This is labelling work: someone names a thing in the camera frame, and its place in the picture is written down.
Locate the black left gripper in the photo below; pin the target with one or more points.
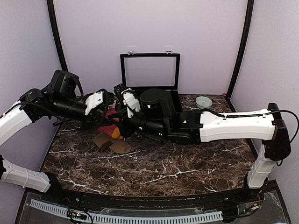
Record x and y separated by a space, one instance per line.
95 116

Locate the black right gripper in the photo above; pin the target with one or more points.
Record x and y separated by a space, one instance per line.
121 124

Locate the magenta striped sock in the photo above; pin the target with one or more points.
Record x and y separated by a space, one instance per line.
111 130

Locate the brown sock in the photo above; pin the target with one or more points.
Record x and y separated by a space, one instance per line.
103 142

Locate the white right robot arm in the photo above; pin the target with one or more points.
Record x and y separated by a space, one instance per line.
265 124

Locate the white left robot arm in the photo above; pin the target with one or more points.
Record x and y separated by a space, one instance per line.
23 113

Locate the black compartment storage box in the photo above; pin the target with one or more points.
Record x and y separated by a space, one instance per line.
143 71

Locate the green bowl at right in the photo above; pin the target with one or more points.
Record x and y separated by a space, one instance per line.
203 102

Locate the black left corner post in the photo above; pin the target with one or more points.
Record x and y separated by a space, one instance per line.
56 35

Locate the black corner post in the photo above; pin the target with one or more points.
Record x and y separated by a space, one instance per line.
242 47
56 35

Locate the white perforated front rail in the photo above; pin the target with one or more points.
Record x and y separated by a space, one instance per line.
122 216

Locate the black right corner post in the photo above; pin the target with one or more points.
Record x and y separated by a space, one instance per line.
242 47

